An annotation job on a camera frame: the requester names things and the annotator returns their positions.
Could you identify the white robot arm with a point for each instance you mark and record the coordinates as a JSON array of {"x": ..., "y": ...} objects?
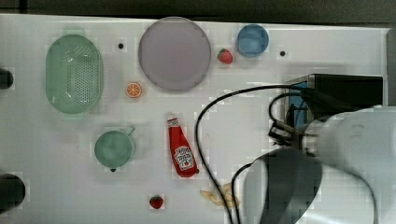
[{"x": 346, "y": 174}]

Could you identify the orange slice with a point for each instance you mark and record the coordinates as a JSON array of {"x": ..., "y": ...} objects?
[{"x": 134, "y": 90}]

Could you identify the blue bowl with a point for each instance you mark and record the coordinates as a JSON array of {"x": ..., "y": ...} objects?
[{"x": 252, "y": 40}]

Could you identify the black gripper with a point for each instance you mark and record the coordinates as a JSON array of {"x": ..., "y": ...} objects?
[{"x": 287, "y": 136}]

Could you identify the large red strawberry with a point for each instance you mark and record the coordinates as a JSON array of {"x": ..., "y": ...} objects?
[{"x": 225, "y": 56}]

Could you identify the red ketchup bottle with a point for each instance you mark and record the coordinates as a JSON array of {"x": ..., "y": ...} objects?
[{"x": 181, "y": 153}]

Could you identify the green colander basket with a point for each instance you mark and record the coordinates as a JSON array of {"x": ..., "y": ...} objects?
[{"x": 74, "y": 74}]

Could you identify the black cylinder post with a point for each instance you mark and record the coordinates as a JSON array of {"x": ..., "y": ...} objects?
[
  {"x": 6, "y": 79},
  {"x": 12, "y": 192}
]

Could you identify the green cup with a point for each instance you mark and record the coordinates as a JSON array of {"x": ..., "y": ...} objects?
[{"x": 114, "y": 149}]

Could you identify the grey round plate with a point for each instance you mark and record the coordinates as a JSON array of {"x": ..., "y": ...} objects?
[{"x": 174, "y": 54}]

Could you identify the peeled banana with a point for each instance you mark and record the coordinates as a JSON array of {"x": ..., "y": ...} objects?
[{"x": 214, "y": 197}]

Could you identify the small red strawberry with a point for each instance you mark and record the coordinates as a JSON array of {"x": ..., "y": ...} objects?
[{"x": 156, "y": 202}]

